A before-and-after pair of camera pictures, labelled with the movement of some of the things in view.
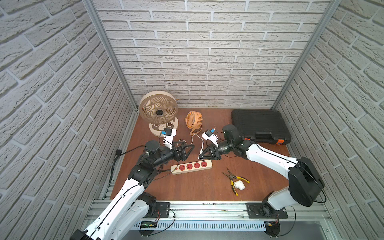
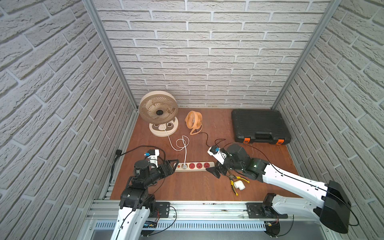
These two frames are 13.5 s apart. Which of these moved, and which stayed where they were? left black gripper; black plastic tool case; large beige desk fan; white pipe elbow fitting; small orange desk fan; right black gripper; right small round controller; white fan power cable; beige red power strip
Moved: white fan power cable; right black gripper; left black gripper
Stayed: white pipe elbow fitting; black plastic tool case; right small round controller; large beige desk fan; small orange desk fan; beige red power strip
